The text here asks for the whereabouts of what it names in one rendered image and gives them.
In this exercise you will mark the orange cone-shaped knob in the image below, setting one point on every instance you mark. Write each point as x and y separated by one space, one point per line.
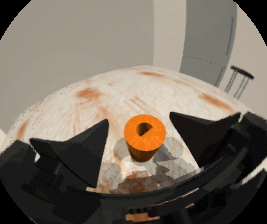
144 135

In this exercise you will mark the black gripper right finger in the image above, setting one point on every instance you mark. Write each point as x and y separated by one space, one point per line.
202 136

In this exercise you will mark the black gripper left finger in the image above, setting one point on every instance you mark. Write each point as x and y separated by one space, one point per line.
81 155

